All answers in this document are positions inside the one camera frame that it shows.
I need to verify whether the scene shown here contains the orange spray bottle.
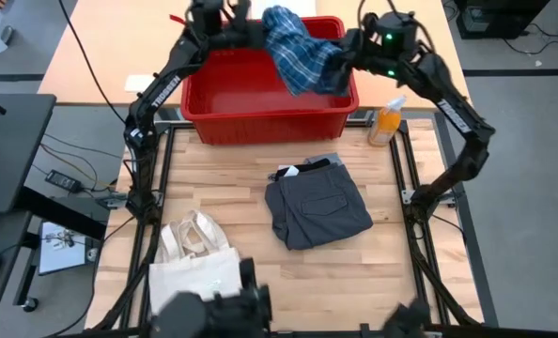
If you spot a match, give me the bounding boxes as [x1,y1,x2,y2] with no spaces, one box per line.
[367,95,408,147]

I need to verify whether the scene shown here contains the thin black floor cable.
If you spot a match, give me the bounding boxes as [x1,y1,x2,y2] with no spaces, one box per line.
[38,133,125,192]

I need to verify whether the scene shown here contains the dark grey shorts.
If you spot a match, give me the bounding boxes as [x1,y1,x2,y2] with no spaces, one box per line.
[264,161,375,252]

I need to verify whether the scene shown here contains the red plastic laundry bin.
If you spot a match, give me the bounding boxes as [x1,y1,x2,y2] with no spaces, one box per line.
[179,15,360,146]

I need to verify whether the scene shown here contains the long black cable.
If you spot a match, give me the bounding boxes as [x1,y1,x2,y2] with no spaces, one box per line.
[56,0,131,129]

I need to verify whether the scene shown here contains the blue plaid shirt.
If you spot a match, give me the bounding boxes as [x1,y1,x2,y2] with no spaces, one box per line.
[261,5,351,98]

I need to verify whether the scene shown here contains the black garment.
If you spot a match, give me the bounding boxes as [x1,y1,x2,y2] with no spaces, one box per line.
[269,158,332,182]

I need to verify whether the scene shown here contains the light wooden desk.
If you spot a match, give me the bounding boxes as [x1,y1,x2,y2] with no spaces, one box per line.
[38,0,473,113]

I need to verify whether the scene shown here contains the black power adapter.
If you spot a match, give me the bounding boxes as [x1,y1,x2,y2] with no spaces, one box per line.
[45,169,84,193]

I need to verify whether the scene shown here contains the black aluminium table frame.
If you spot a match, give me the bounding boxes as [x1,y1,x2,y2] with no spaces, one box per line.
[90,119,485,338]

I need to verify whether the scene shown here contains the white flat phone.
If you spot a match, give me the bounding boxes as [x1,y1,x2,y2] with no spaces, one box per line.
[124,73,156,93]

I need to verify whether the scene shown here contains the black computer cable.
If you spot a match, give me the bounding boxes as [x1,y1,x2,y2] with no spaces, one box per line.
[502,22,558,55]

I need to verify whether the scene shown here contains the black side desk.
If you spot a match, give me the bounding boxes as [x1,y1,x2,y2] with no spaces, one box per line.
[0,92,57,215]

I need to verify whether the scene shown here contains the white paper sheet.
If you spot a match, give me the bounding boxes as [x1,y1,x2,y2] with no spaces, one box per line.
[38,221,88,276]

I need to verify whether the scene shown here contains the white sheet on desk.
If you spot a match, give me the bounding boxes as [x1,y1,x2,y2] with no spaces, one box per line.
[250,0,318,20]

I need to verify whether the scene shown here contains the white canvas tote bag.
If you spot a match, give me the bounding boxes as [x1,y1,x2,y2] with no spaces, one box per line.
[147,209,243,316]

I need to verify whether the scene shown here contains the black computer case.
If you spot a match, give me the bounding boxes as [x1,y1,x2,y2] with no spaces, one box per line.
[455,0,550,41]

